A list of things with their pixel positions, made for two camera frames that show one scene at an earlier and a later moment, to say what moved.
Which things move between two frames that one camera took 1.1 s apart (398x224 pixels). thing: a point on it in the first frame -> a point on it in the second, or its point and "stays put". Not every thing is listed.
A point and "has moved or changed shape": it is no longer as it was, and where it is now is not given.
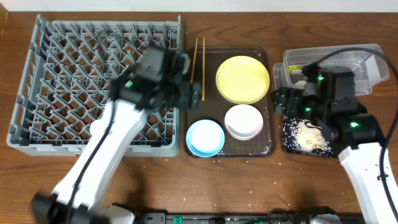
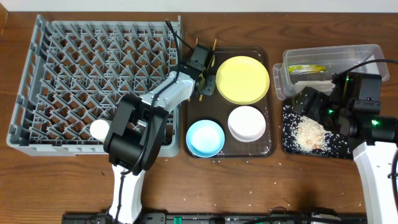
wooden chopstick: x=203 y=69 has moved or changed shape
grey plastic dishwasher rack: x=69 y=68 stays put
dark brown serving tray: x=205 y=63 stays put
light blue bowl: x=205 y=138 stays put
